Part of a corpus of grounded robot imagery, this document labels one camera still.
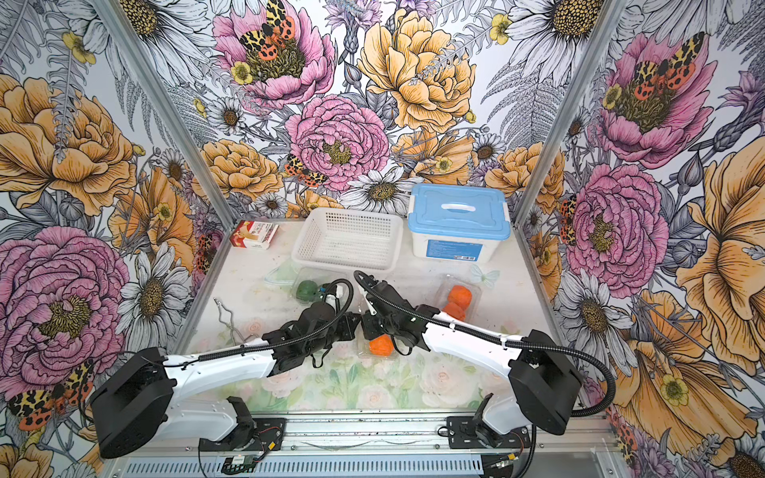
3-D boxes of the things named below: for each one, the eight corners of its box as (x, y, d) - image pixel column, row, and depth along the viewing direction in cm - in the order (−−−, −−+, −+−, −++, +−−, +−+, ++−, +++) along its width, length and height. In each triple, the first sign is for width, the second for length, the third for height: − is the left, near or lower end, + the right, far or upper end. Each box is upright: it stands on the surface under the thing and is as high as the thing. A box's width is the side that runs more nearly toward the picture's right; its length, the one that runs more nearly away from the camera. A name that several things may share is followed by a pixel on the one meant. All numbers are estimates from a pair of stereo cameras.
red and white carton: (229, 246, 115) (226, 240, 112) (242, 226, 122) (239, 219, 119) (266, 250, 114) (263, 244, 111) (277, 229, 121) (275, 223, 118)
